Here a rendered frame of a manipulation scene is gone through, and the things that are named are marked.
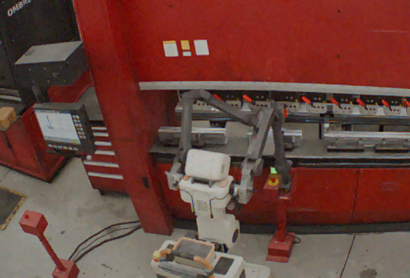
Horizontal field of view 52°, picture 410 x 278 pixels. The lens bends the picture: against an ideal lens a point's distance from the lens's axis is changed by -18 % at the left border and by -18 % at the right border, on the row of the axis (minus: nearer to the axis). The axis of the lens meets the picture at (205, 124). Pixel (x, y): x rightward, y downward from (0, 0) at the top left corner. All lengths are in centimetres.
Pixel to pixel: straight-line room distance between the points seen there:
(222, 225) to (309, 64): 114
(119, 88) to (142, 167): 68
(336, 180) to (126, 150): 156
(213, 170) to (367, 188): 139
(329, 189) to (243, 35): 132
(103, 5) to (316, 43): 136
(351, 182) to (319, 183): 27
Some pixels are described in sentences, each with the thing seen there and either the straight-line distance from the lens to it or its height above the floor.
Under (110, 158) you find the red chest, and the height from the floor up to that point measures 54.
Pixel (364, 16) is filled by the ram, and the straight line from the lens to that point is 292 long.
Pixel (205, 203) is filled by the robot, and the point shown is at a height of 114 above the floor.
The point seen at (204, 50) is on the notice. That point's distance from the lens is 318.
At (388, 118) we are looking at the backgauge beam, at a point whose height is 95.
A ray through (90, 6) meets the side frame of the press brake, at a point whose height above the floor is 214.
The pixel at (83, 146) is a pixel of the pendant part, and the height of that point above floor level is 130.
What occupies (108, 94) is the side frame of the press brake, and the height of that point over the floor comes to 145.
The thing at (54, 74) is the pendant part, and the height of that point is 184.
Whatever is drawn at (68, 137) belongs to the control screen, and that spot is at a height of 136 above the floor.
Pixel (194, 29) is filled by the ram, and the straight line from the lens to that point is 312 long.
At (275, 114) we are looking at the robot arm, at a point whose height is 139.
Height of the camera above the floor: 308
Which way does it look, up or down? 35 degrees down
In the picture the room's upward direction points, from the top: 11 degrees counter-clockwise
